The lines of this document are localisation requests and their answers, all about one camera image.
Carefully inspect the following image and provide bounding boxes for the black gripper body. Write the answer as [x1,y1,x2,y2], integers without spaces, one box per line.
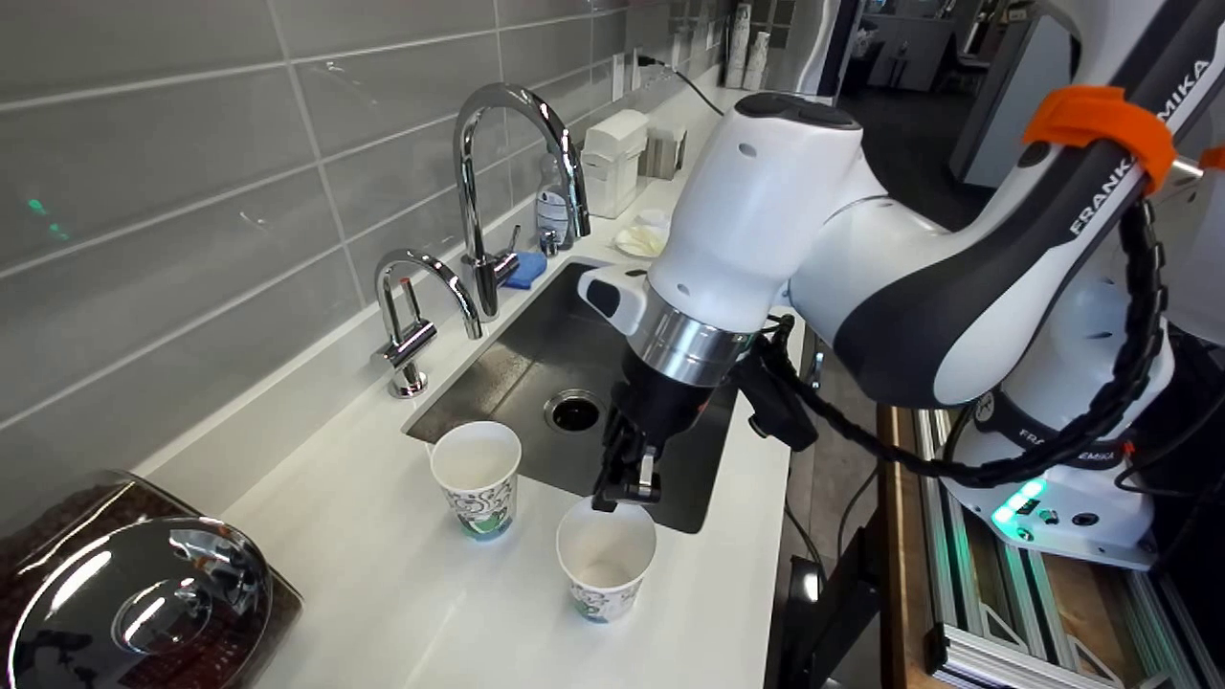
[615,355,720,451]

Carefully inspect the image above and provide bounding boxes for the patterned white paper cup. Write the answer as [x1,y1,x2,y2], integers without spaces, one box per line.
[424,416,528,544]
[551,497,661,628]

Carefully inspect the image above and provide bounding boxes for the stainless steel sink basin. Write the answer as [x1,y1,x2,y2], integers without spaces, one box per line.
[402,257,768,540]

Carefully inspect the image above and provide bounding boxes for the blue sponge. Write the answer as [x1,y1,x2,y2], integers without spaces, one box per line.
[498,247,556,294]

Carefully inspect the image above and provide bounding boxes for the white plastic container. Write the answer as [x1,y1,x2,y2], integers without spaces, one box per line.
[578,108,653,222]

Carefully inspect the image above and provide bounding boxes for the small chrome faucet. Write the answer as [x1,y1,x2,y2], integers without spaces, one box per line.
[369,247,491,401]

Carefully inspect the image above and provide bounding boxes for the small grey canister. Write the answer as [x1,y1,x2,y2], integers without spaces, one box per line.
[635,120,692,184]

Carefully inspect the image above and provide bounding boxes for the wooden base board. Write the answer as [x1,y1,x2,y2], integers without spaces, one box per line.
[874,401,956,689]

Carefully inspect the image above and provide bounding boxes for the tall chrome arched faucet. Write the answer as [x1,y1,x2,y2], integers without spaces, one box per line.
[447,79,595,326]

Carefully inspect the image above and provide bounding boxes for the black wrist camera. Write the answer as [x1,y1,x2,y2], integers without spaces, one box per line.
[736,351,824,456]

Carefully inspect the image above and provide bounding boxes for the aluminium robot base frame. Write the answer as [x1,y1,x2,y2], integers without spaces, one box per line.
[915,406,1225,689]

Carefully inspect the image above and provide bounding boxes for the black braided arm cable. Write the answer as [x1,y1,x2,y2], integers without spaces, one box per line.
[748,188,1174,489]

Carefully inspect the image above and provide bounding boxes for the orange velcro cable strap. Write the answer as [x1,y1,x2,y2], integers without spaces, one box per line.
[1023,79,1182,197]

